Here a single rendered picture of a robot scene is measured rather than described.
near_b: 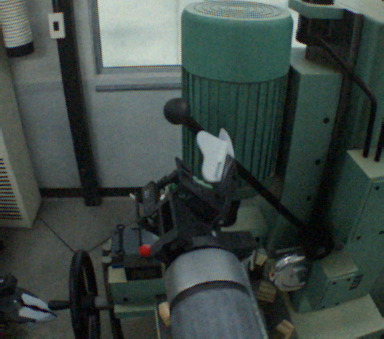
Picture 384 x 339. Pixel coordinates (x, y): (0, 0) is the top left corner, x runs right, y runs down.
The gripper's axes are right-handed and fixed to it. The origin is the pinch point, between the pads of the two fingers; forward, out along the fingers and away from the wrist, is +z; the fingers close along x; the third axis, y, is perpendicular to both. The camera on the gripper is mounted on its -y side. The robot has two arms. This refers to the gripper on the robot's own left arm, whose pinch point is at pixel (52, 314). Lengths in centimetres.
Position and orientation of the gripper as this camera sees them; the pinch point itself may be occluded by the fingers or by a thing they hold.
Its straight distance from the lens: 90.0
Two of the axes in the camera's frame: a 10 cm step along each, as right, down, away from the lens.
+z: 8.5, 3.7, 3.7
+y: -5.0, 7.8, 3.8
